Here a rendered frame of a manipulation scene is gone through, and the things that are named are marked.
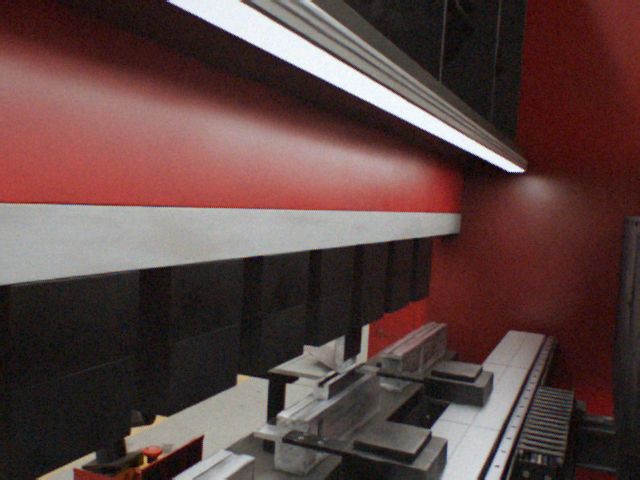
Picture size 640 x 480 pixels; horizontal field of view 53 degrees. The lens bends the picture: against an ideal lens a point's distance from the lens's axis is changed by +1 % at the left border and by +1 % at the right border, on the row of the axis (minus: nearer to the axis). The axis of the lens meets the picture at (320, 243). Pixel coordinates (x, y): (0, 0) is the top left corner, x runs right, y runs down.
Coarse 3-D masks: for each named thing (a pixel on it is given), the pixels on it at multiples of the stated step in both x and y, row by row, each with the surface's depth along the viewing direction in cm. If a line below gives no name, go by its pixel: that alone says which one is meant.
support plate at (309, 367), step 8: (304, 352) 141; (304, 360) 134; (312, 360) 134; (272, 368) 127; (280, 368) 126; (288, 368) 127; (296, 368) 127; (304, 368) 127; (312, 368) 128; (320, 368) 128; (328, 368) 128; (296, 376) 125; (304, 376) 124; (312, 376) 123; (320, 376) 123
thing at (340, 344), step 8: (352, 328) 128; (360, 328) 133; (344, 336) 125; (352, 336) 129; (360, 336) 133; (336, 344) 125; (344, 344) 125; (352, 344) 129; (360, 344) 133; (336, 352) 125; (344, 352) 125; (352, 352) 129; (360, 352) 134; (336, 360) 125; (344, 360) 125; (352, 360) 132; (344, 368) 128
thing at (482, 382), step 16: (368, 368) 128; (384, 368) 129; (448, 368) 120; (464, 368) 121; (480, 368) 122; (432, 384) 117; (448, 384) 116; (464, 384) 115; (480, 384) 115; (448, 400) 116; (464, 400) 115; (480, 400) 114
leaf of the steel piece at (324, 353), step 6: (306, 348) 129; (312, 348) 131; (318, 348) 132; (324, 348) 134; (330, 348) 135; (312, 354) 128; (318, 354) 130; (324, 354) 131; (330, 354) 132; (324, 360) 128; (330, 360) 130; (330, 366) 127; (336, 366) 128; (336, 372) 126
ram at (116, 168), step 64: (0, 0) 46; (0, 64) 47; (64, 64) 52; (128, 64) 59; (192, 64) 68; (0, 128) 47; (64, 128) 53; (128, 128) 60; (192, 128) 69; (256, 128) 81; (320, 128) 99; (0, 192) 48; (64, 192) 53; (128, 192) 60; (192, 192) 70; (256, 192) 82; (320, 192) 101; (384, 192) 131; (448, 192) 185; (0, 256) 48; (64, 256) 54; (128, 256) 61; (192, 256) 70
